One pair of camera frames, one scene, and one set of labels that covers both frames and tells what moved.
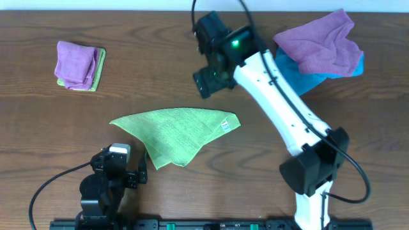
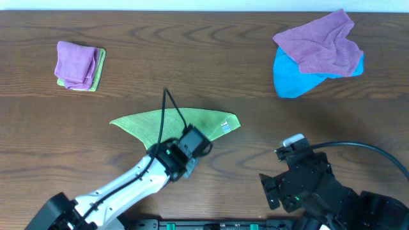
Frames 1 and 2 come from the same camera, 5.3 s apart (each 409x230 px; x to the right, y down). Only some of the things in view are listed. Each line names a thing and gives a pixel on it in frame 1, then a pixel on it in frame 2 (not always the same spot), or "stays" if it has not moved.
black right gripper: x=205 y=84 -> x=270 y=185
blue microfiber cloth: x=302 y=82 stays
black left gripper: x=133 y=176 -> x=192 y=167
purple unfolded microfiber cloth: x=323 y=46 stays
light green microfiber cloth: x=175 y=137 stays
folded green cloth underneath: x=100 y=63 stays
